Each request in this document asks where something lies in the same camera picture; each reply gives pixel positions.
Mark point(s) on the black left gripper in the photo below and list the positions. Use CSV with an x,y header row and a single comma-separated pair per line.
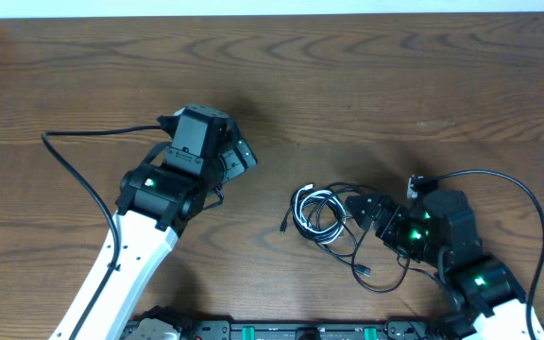
x,y
238,154

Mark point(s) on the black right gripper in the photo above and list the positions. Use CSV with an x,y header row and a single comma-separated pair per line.
x,y
396,212

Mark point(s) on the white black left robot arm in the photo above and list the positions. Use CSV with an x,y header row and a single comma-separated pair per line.
x,y
157,199

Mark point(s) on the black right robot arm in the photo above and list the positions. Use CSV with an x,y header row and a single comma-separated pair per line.
x,y
439,229

